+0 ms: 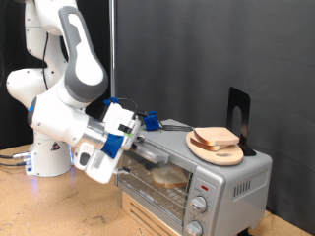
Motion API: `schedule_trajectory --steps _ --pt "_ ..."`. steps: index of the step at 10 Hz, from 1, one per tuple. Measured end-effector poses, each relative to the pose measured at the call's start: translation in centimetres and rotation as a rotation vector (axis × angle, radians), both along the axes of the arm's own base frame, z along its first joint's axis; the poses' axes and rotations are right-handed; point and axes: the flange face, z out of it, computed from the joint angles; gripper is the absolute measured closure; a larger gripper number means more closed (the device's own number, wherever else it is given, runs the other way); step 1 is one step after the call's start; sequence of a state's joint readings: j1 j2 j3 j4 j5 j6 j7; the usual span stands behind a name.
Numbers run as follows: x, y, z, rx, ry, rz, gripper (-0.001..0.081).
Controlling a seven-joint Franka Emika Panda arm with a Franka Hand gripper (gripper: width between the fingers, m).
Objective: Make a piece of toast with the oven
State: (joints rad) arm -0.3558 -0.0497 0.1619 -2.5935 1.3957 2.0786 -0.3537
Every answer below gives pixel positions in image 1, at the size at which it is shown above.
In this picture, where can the metal spatula with blue block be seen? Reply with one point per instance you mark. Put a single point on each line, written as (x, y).
(152, 120)

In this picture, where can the round wooden cutting board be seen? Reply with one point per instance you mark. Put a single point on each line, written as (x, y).
(226, 157)

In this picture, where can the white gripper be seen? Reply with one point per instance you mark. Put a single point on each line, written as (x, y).
(98, 167)

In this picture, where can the vertical metal pole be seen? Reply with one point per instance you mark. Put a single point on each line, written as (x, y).
(113, 39)

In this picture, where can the silver oven knob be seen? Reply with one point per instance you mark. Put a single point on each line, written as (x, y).
(199, 204)
(194, 228)

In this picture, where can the dark grey backdrop curtain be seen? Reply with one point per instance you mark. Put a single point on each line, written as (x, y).
(197, 49)

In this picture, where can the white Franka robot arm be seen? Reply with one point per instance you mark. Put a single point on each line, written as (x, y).
(65, 114)

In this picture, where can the silver toaster oven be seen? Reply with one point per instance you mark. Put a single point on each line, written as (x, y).
(229, 183)

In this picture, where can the black backdrop curtain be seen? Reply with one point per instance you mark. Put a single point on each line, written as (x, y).
(10, 39)

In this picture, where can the wooden riser under oven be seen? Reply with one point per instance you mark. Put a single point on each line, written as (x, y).
(138, 213)

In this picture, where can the white wrist camera blue mount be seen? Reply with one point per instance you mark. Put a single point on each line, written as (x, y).
(121, 118)

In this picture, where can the black metal bookend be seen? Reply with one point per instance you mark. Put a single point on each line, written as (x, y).
(244, 105)

